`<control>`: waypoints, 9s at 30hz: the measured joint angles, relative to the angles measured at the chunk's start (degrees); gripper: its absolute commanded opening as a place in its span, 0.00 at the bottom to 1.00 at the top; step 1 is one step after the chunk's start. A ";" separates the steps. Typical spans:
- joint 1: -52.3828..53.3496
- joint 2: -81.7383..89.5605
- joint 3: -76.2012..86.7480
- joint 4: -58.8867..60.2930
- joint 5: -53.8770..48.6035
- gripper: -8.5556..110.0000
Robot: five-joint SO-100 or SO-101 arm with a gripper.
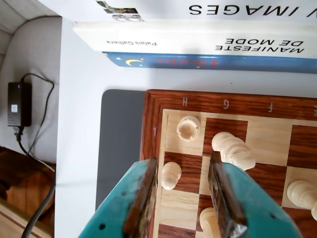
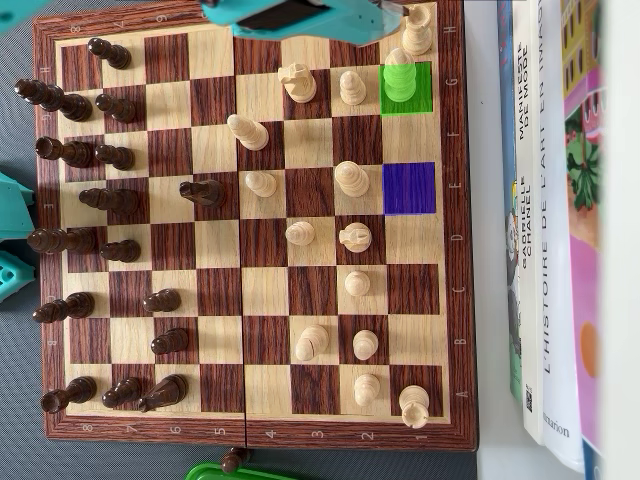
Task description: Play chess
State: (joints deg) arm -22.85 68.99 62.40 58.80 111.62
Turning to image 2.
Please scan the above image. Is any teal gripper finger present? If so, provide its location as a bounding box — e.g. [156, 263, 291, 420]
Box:
[369, 0, 407, 24]
[324, 12, 396, 49]

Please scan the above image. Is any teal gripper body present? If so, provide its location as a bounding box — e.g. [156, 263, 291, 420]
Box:
[200, 0, 351, 41]

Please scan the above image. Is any light wooden rook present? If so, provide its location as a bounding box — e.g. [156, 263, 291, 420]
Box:
[398, 384, 431, 430]
[402, 3, 434, 56]

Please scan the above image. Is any light wooden king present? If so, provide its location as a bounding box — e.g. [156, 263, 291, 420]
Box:
[382, 47, 418, 103]

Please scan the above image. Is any teal robot base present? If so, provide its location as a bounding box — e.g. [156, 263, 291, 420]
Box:
[0, 249, 37, 303]

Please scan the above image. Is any light wooden pawn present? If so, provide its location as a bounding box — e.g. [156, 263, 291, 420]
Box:
[338, 70, 367, 106]
[284, 220, 316, 247]
[352, 329, 380, 361]
[343, 270, 371, 298]
[244, 170, 278, 199]
[353, 373, 381, 408]

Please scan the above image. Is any light wooden knight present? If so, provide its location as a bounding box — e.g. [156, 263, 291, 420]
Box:
[277, 61, 318, 105]
[338, 222, 373, 253]

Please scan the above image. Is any light wooden bishop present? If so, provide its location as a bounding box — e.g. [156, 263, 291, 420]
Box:
[226, 113, 270, 152]
[294, 323, 330, 363]

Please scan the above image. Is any light wooden queen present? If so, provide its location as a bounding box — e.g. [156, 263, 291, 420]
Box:
[333, 160, 371, 199]

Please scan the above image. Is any thin blue illustrated book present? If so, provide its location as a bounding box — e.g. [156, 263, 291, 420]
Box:
[496, 0, 526, 404]

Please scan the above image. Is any dark pawn centre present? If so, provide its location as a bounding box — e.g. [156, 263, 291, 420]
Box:
[178, 178, 227, 208]

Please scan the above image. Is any white Gabrielle Chanel book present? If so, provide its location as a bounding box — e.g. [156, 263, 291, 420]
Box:
[510, 0, 547, 446]

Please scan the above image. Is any dark wooden king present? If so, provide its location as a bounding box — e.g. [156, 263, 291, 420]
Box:
[13, 78, 94, 123]

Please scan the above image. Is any dark wooden bishop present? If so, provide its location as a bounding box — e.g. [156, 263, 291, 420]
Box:
[32, 291, 96, 325]
[78, 187, 140, 217]

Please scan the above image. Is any dark wooden rook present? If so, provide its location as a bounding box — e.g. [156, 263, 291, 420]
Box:
[40, 375, 99, 415]
[35, 136, 96, 169]

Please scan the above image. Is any wooden chessboard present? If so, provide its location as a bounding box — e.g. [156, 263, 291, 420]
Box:
[30, 0, 481, 455]

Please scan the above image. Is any dark wooden queen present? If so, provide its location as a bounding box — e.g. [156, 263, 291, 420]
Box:
[26, 227, 97, 256]

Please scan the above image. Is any pink colourful book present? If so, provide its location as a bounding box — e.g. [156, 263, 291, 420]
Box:
[558, 0, 609, 456]

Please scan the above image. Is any white art history book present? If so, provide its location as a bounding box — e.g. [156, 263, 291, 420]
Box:
[529, 0, 586, 474]

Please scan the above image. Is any green plastic container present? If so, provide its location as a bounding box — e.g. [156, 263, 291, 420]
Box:
[185, 462, 284, 480]

